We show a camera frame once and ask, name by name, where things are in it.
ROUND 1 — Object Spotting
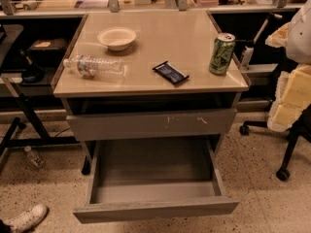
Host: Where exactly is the grey drawer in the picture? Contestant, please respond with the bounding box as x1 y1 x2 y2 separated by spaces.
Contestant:
67 109 236 141
74 138 239 223

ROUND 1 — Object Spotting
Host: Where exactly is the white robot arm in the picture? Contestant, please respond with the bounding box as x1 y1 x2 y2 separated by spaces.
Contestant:
265 0 311 132

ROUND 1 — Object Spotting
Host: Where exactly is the grey drawer cabinet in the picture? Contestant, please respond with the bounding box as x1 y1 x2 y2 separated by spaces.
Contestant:
51 10 252 177

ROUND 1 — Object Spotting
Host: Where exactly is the grey top drawer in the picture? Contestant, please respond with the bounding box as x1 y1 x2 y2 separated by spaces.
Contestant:
67 109 236 141

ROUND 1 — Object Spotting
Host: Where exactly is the dark blue snack bar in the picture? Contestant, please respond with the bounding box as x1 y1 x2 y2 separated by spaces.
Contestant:
153 61 190 85

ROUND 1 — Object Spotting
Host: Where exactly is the clear plastic water bottle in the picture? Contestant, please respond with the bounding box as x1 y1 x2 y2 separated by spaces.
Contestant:
63 55 124 79

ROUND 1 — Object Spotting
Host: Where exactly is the white paper bowl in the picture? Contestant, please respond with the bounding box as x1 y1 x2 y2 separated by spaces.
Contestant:
97 27 137 51

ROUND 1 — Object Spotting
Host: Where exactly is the green soda can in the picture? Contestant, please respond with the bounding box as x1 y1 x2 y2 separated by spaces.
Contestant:
209 33 235 75

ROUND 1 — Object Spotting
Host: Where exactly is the white handheld tool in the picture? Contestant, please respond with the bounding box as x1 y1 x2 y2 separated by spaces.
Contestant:
240 13 282 70

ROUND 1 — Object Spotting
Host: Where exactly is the black box under desk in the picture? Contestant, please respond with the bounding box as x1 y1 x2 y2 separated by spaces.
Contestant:
27 38 68 67

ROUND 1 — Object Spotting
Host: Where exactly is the black round object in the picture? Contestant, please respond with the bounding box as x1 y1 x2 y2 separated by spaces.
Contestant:
19 50 45 83

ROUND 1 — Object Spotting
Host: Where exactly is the small bottle on floor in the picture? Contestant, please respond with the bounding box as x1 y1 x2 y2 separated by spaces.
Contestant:
24 146 45 168

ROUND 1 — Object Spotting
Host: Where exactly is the black office chair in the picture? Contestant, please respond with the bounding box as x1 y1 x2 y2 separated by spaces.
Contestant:
238 104 311 183

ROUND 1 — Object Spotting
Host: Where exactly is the white sneaker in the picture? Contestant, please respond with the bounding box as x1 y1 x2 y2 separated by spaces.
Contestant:
0 204 49 233

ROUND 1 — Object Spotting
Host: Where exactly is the black desk frame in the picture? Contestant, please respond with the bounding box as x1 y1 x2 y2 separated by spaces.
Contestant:
0 23 81 173

